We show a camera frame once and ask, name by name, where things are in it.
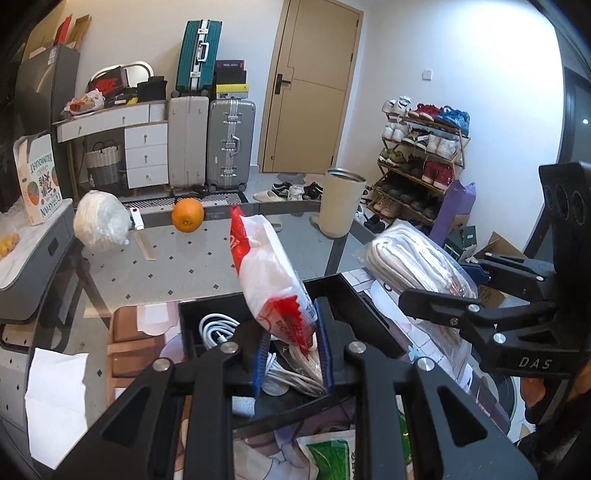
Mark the grey refrigerator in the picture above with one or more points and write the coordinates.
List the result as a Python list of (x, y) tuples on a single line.
[(51, 78)]

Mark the silver suitcase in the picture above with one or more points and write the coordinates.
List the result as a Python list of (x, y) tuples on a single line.
[(231, 143)]

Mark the flat brown cardboard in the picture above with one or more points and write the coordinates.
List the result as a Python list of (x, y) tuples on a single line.
[(81, 32)]

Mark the black bag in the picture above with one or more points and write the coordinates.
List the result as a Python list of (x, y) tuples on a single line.
[(151, 90)]

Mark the rows of shoes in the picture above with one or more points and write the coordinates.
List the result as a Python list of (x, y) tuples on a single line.
[(429, 143)]

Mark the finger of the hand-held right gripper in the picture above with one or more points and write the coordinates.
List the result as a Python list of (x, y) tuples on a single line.
[(443, 307), (503, 267)]

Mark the white desk with drawers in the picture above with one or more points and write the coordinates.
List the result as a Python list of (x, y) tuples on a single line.
[(143, 147)]

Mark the red and white packet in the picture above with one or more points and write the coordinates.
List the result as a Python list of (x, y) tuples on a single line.
[(268, 277)]

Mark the printed table mat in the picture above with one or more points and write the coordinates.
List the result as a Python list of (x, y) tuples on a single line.
[(138, 350)]

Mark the stack of black boxes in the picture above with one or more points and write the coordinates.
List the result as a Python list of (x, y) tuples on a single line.
[(231, 76)]

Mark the beige wooden door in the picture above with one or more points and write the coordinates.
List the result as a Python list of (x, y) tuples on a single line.
[(314, 92)]

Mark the clear bag of kumquats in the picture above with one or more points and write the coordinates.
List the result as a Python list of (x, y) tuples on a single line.
[(7, 244)]

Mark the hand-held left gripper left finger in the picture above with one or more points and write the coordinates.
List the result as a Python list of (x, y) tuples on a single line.
[(259, 364)]

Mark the white chair back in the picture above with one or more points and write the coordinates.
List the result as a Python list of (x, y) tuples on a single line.
[(138, 67)]

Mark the red and black shoe box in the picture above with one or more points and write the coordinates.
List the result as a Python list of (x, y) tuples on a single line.
[(107, 81)]

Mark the beige slippers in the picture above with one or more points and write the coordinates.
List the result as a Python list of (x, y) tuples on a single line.
[(265, 196)]

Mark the purple rolled mat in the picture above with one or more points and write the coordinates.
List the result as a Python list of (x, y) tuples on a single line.
[(455, 207)]

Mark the white cylindrical bin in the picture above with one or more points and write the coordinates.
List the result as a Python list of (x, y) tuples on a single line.
[(343, 203)]

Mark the orange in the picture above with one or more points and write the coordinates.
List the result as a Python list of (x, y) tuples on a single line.
[(188, 215)]

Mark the white suitcase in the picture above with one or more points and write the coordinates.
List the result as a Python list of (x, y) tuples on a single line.
[(187, 143)]

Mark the metal shoe rack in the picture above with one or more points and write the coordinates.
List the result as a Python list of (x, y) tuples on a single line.
[(461, 152)]

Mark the white fruit carton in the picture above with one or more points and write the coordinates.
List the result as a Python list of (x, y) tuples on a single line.
[(39, 184)]

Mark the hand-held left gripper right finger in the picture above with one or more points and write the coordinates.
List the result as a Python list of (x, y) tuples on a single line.
[(324, 350)]

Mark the grey side table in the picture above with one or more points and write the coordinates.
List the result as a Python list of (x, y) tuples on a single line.
[(32, 263)]

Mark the black cardboard box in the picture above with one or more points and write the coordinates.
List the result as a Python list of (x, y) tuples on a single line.
[(355, 314)]

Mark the green snack packet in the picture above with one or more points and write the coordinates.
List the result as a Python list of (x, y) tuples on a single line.
[(330, 457)]

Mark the teal suitcase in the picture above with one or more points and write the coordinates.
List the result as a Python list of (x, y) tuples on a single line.
[(198, 55)]

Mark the open brown cardboard box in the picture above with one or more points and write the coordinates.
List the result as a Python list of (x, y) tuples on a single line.
[(497, 244)]

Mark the food bag on desk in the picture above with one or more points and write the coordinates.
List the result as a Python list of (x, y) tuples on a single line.
[(84, 102)]

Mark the woven basket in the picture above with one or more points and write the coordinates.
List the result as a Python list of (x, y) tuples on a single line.
[(104, 170)]

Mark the striped floor rug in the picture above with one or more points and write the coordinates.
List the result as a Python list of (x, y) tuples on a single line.
[(184, 201)]

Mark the white plastic-wrapped bundle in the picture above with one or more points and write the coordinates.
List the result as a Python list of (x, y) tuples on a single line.
[(101, 221)]

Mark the white paper sheet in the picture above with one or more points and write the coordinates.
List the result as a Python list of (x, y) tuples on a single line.
[(57, 406)]

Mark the dark green boxes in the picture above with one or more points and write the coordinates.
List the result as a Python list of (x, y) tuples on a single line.
[(464, 240)]

